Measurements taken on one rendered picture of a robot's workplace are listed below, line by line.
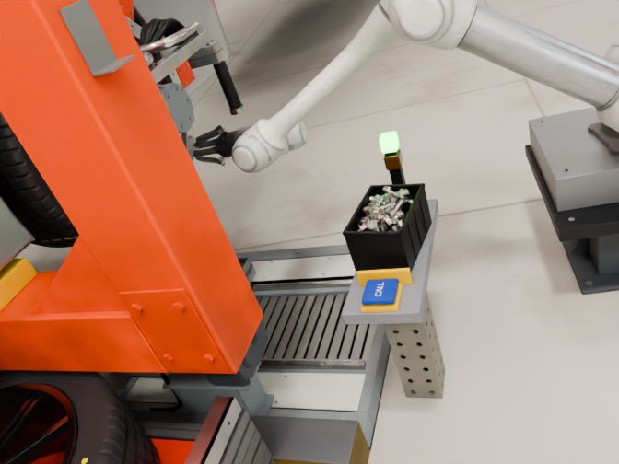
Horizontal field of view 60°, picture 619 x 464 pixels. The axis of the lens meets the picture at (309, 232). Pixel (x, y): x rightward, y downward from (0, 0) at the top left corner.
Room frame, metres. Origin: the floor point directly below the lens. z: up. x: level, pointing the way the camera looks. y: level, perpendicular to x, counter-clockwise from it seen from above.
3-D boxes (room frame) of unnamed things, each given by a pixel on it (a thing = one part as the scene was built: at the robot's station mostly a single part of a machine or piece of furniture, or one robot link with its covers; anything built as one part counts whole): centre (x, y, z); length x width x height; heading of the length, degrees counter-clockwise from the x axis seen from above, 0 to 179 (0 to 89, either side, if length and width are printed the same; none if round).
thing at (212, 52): (1.55, 0.10, 0.93); 0.09 x 0.05 x 0.05; 63
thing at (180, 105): (1.45, 0.30, 0.85); 0.21 x 0.14 x 0.14; 63
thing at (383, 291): (0.90, -0.10, 0.47); 0.07 x 0.07 x 0.02; 63
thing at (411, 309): (1.05, -0.18, 0.44); 0.43 x 0.17 x 0.03; 153
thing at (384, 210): (1.06, -0.18, 0.51); 0.20 x 0.14 x 0.13; 144
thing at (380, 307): (0.90, -0.10, 0.45); 0.08 x 0.08 x 0.01; 63
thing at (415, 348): (1.02, -0.16, 0.21); 0.10 x 0.10 x 0.42; 63
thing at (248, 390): (1.17, 0.41, 0.26); 0.42 x 0.18 x 0.35; 63
